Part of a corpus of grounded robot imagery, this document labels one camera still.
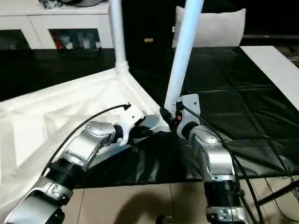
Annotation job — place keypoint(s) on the black metal bench leg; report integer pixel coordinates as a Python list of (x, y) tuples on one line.
[(278, 192)]

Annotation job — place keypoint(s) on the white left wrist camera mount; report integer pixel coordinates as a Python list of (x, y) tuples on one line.
[(133, 119)]

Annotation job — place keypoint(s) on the dark robot foot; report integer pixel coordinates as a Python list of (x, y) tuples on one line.
[(164, 219)]

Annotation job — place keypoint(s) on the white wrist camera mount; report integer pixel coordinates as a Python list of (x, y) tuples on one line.
[(190, 105), (133, 119)]

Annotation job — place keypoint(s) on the red box in cabinet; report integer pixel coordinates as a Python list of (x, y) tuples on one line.
[(56, 40)]

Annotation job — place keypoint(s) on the black bar with red mark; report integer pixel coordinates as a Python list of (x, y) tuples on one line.
[(271, 36)]

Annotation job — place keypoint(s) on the white cabinet with glass doors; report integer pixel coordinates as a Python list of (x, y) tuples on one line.
[(35, 21)]

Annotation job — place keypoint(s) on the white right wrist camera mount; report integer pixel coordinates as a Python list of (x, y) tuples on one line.
[(190, 105)]

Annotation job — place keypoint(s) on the small white cup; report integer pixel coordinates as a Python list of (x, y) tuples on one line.
[(98, 44), (68, 45)]

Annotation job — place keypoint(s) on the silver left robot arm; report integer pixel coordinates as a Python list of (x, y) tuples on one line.
[(84, 144)]

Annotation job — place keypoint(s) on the white flat board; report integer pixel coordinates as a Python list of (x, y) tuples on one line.
[(273, 67)]

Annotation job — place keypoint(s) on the black clutter pile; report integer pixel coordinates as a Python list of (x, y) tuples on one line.
[(49, 3)]

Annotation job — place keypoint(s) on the tall black cabinet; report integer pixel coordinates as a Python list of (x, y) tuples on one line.
[(149, 23)]

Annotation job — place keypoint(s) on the round grey appliance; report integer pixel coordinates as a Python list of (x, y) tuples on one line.
[(84, 2)]

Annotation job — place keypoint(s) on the white plastic table top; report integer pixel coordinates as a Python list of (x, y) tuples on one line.
[(35, 116)]

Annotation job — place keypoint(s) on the grey cushion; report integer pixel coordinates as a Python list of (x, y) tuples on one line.
[(219, 30)]

